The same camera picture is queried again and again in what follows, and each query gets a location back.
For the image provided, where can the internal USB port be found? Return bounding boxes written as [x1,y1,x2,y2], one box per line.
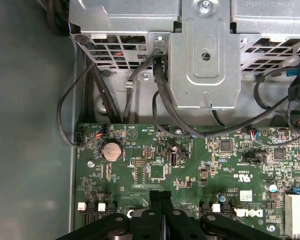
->
[169,151,178,167]

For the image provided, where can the silver finned heat sink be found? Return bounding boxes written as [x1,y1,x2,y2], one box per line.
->
[284,193,300,237]

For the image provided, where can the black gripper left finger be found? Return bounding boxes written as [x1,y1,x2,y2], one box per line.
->
[56,190,163,240]

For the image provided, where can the thick black cable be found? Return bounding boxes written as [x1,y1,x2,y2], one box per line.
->
[151,55,300,140]

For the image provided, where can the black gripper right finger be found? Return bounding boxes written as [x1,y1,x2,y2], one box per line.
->
[160,190,273,240]

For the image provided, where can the thin black cable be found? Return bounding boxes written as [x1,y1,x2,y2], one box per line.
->
[56,61,108,149]

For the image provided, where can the RAM slot black clips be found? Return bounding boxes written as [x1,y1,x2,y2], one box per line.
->
[200,201,211,215]
[106,201,117,216]
[220,201,231,218]
[86,201,98,223]

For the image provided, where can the green motherboard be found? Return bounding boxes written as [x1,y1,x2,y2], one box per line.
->
[74,122,300,240]

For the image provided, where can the black PC case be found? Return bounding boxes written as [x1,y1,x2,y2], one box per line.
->
[0,0,291,240]

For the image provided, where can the coin battery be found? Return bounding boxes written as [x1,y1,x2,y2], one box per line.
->
[101,141,123,162]

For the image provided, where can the silver metal drive cage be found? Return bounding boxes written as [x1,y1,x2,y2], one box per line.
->
[68,0,300,111]

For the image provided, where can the black cable bundle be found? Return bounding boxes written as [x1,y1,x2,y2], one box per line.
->
[86,59,122,124]

